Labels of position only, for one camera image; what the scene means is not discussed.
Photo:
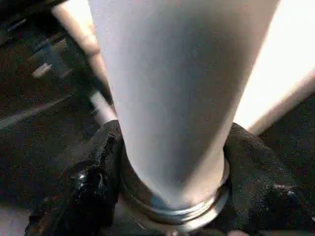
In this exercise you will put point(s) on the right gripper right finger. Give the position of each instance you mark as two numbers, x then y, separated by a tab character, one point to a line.
265	204

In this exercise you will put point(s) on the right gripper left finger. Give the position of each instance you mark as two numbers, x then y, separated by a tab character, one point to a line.
83	196

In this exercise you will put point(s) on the white plastic table leg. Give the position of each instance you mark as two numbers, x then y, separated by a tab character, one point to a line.
172	98

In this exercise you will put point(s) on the white plastic table top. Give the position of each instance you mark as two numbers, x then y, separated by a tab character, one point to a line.
283	61

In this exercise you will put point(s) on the black table mat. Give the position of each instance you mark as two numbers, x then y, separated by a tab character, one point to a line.
37	123

